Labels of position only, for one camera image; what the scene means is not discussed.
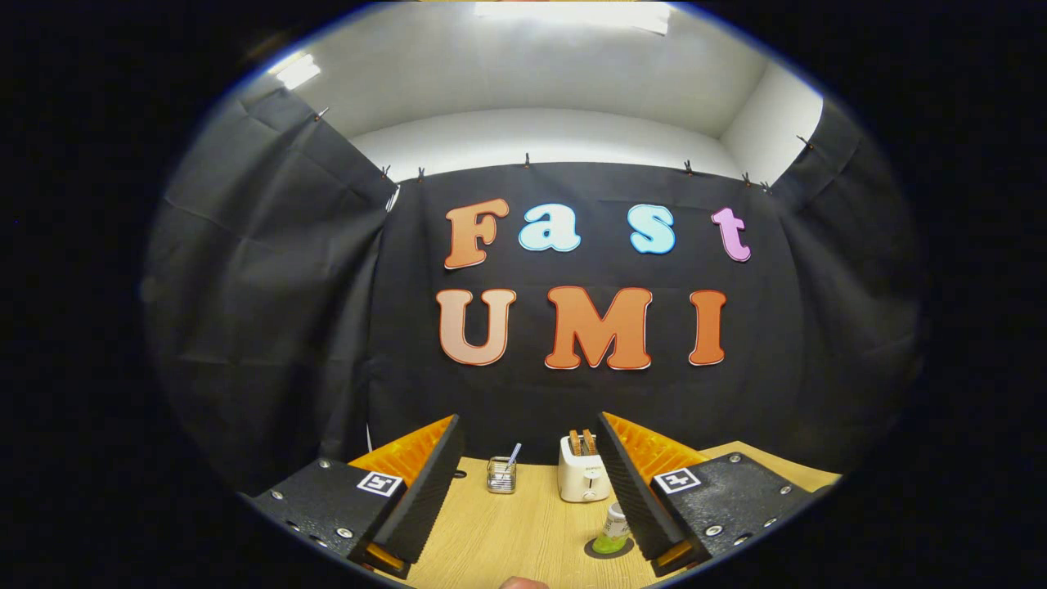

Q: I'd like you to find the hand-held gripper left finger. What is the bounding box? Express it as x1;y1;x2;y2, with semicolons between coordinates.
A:
241;413;467;580

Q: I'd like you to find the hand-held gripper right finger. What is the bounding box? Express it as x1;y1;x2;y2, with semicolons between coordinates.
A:
595;411;819;578

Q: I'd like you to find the clear juice bottle green label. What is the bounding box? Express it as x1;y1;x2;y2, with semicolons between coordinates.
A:
591;501;632;555

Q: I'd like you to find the dark brown round coaster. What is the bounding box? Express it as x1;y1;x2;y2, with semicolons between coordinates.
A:
583;536;636;561

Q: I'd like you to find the white toaster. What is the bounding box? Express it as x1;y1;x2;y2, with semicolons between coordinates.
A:
558;434;613;504

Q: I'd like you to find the wooden table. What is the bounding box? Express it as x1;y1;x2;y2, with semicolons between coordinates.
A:
384;442;843;589

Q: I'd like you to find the small ceiling light panel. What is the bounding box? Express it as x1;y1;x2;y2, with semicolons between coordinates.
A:
274;53;321;91

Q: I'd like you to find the large ceiling light panel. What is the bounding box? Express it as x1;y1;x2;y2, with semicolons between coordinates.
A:
474;0;672;35

